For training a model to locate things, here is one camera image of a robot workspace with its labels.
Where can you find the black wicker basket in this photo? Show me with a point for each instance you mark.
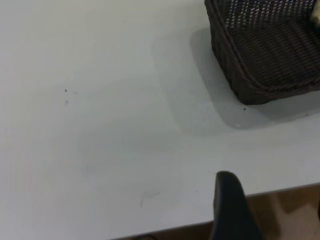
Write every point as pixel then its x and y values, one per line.
pixel 270 50

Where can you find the striped golden bread roll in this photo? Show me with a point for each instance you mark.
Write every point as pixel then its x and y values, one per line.
pixel 316 16

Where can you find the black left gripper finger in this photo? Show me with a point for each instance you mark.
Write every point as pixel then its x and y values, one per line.
pixel 231 207

